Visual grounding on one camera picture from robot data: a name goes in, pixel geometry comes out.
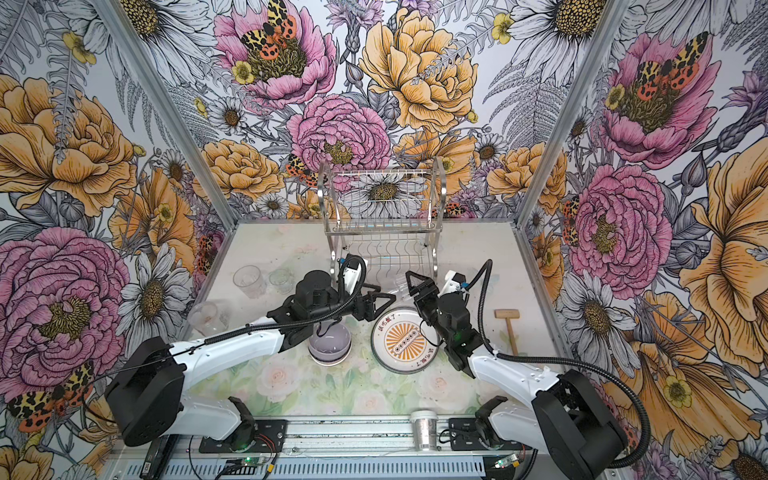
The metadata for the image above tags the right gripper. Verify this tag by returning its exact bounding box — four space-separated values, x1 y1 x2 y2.
405 272 452 345

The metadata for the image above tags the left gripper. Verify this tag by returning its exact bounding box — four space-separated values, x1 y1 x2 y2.
312 280 397 322

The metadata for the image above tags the pink patterned white plate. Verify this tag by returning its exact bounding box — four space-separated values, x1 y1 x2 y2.
371 307 439 364

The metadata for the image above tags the lavender bowl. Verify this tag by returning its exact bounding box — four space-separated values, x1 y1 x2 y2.
308 321 352 360

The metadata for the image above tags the green rimmed white plate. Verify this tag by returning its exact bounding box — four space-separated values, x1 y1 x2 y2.
379 361 430 375

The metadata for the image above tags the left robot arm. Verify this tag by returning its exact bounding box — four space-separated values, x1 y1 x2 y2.
105 270 397 451

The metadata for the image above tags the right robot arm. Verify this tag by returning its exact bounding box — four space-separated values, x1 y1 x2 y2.
405 271 630 479

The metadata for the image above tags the chrome two-tier dish rack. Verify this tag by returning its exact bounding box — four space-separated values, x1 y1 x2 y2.
317 163 447 285

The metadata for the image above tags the small wooden mallet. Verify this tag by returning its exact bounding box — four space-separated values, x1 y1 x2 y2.
494 309 520 356

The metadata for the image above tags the clear plastic cup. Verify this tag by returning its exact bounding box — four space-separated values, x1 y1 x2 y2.
187 301 229 337

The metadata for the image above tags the green circuit board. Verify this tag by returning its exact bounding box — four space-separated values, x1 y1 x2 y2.
234 456 277 470

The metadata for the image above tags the black handheld device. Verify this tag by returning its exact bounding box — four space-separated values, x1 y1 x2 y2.
139 435 180 480

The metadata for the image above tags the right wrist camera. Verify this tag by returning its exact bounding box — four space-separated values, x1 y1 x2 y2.
439 270 469 296

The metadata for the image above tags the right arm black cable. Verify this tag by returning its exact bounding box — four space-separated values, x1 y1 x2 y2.
464 259 652 470

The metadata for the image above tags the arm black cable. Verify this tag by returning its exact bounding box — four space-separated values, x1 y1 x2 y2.
464 259 652 470
80 254 368 421

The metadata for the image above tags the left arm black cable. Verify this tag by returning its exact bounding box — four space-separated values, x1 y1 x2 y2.
80 254 368 421

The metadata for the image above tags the white cylinder on rail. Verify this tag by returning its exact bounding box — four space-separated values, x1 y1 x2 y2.
410 410 438 451

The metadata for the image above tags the aluminium front rail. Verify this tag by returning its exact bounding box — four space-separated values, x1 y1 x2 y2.
113 415 619 460

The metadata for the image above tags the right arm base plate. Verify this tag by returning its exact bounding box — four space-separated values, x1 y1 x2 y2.
438 417 526 451

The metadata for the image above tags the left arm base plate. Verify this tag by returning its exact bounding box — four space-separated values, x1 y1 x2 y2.
198 419 288 454

